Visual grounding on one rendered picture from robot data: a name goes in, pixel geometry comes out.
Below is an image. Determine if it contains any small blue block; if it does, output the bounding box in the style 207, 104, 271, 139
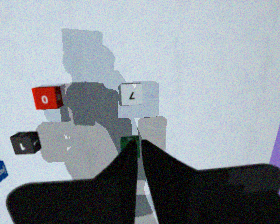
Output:
0, 161, 8, 182

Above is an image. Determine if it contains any white block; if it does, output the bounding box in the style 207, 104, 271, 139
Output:
121, 83, 143, 106

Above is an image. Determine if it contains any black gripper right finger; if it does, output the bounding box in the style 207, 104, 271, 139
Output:
141, 139, 280, 224

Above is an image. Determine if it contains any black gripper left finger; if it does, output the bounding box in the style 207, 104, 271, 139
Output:
6, 140, 138, 224

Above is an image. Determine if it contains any dark red block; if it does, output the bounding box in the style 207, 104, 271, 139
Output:
32, 85, 64, 110

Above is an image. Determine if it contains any dark green block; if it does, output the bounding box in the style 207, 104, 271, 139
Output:
120, 136, 140, 158

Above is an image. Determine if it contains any black digit block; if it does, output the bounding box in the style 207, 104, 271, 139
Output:
10, 131, 41, 155

